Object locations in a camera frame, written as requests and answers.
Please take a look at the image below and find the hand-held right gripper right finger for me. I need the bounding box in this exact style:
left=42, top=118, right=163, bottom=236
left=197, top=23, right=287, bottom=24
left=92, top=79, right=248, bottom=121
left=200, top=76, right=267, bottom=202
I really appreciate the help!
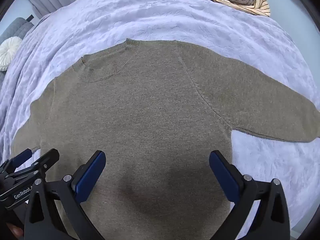
left=209, top=150, right=290, bottom=240

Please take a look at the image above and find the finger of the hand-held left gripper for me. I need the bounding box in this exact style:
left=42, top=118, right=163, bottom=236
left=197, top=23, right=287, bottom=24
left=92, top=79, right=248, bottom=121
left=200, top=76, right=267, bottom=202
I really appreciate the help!
left=0, top=148, right=33, bottom=174
left=31, top=148, right=60, bottom=180

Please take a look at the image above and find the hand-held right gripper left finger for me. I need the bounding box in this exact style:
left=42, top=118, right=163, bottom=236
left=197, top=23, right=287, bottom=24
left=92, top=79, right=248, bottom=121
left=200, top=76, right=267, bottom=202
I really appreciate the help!
left=24, top=150, right=106, bottom=240

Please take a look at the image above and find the olive knit sweater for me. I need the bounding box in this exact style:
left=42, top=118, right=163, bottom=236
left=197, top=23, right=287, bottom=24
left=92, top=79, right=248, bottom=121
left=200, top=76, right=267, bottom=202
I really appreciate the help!
left=11, top=38, right=320, bottom=240

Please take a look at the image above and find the person's left hand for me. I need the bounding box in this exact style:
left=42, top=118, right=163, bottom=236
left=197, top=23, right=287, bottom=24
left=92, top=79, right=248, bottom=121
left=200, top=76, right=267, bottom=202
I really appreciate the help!
left=6, top=224, right=23, bottom=238

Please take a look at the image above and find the white round pleated cushion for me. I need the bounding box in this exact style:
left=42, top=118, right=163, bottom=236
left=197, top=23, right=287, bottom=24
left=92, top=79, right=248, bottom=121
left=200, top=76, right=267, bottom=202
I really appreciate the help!
left=0, top=37, right=22, bottom=71

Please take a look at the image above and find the grey quilted sofa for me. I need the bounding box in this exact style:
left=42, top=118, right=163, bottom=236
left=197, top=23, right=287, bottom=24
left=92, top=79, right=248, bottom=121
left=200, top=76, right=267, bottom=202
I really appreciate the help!
left=0, top=17, right=35, bottom=44

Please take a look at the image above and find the lavender embossed plush blanket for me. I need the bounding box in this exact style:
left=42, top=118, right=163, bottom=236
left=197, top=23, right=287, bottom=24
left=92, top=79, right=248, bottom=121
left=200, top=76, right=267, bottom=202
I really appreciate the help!
left=0, top=0, right=320, bottom=237

